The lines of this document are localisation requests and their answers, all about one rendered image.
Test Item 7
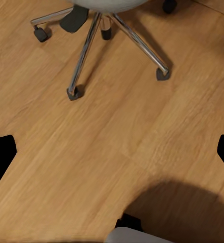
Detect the swivel chair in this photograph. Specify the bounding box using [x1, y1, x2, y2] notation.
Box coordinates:
[30, 0, 177, 101]

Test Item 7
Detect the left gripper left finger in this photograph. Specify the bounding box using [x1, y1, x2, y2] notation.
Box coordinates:
[0, 135, 17, 180]

